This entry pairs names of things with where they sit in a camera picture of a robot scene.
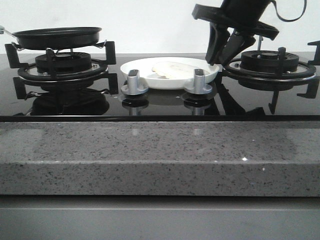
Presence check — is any silver right stove knob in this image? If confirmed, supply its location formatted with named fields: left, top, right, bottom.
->
left=184, top=68, right=213, bottom=95

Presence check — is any black left burner head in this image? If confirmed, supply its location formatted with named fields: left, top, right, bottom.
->
left=35, top=52, right=92, bottom=74

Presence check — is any silver stove knob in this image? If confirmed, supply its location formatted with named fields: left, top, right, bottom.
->
left=121, top=69, right=149, bottom=96
left=184, top=68, right=213, bottom=95

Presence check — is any black left burner grate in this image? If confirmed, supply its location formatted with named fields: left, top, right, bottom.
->
left=5, top=40, right=119, bottom=100

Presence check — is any black burner head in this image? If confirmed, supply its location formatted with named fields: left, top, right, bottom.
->
left=35, top=52, right=92, bottom=74
left=240, top=50, right=299, bottom=73

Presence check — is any black burner grate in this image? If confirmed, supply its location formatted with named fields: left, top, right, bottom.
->
left=214, top=41, right=320, bottom=119
left=5, top=40, right=119, bottom=100

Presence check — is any silver left stove knob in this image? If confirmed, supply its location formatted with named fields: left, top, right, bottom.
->
left=121, top=69, right=149, bottom=96

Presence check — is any fried egg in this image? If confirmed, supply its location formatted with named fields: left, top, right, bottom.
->
left=151, top=61, right=200, bottom=79

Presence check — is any black right burner grate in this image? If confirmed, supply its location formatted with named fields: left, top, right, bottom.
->
left=214, top=41, right=320, bottom=119

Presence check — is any black frying pan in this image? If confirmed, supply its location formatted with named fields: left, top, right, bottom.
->
left=0, top=26, right=102, bottom=50

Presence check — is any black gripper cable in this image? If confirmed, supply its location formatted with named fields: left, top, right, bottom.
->
left=271, top=0, right=308, bottom=23

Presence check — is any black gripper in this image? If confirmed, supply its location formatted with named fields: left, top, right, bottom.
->
left=192, top=0, right=279, bottom=66

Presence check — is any white ceramic plate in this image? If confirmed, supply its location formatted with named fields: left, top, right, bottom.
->
left=120, top=57, right=220, bottom=90

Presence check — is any black right burner head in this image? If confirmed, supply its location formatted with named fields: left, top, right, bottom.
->
left=240, top=50, right=299, bottom=73

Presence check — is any grey cabinet front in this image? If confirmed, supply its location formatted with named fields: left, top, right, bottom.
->
left=0, top=196, right=320, bottom=240

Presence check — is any black glass gas cooktop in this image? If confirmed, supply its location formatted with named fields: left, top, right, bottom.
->
left=0, top=54, right=320, bottom=122

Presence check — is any grey speckled stone countertop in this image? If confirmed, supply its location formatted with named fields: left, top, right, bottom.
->
left=0, top=121, right=320, bottom=197

